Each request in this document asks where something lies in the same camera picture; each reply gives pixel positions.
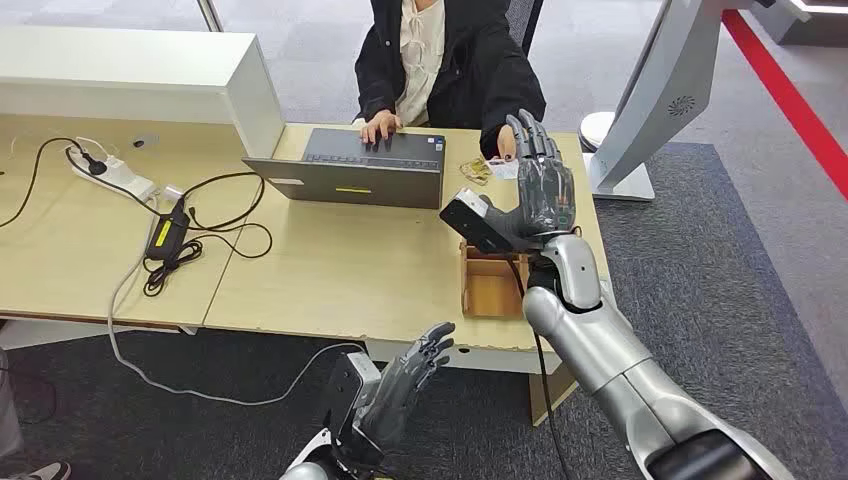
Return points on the person's left hand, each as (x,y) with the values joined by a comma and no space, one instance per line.
(506,140)

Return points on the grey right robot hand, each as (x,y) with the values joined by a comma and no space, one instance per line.
(544,192)

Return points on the person's right hand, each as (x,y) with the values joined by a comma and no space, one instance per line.
(381,124)

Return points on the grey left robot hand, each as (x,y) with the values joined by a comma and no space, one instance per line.
(397,397)

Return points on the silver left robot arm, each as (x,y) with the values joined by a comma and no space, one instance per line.
(306,472)

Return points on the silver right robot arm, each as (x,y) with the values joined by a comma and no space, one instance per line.
(596,344)

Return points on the gold patterned card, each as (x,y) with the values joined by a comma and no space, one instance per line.
(476,171)

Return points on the person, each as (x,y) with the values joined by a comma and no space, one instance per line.
(477,73)

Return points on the dark grey laptop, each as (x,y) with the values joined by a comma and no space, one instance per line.
(358,182)

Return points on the round white base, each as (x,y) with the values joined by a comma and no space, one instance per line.
(593,129)

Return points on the wooden compartment organizer box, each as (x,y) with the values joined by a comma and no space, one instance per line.
(490,291)

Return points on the black office chair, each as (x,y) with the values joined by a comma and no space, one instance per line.
(523,20)

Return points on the wooden desk leg panel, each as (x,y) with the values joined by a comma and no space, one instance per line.
(546,397)

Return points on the silver kiosk stand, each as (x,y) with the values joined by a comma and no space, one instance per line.
(662,86)

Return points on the metal pole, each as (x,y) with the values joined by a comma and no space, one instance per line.
(210,14)

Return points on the small white charger plug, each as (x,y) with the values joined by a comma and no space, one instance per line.
(173,193)

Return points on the grey desk grommet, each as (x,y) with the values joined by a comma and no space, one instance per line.
(142,141)

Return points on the black power adapter yellow label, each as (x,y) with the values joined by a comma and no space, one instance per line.
(166,232)

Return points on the white counter partition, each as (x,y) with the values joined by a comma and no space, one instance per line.
(132,73)

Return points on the white power strip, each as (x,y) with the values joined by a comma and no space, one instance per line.
(119,173)

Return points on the grey display platform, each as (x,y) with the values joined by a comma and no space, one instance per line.
(808,26)

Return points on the grey sneaker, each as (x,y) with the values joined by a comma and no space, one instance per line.
(46,472)

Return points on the bystander's leg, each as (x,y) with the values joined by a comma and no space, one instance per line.
(8,411)

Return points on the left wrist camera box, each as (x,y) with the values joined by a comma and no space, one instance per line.
(346,391)

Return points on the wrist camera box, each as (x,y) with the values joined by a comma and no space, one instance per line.
(346,391)
(472,222)

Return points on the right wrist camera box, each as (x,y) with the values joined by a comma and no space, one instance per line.
(472,222)

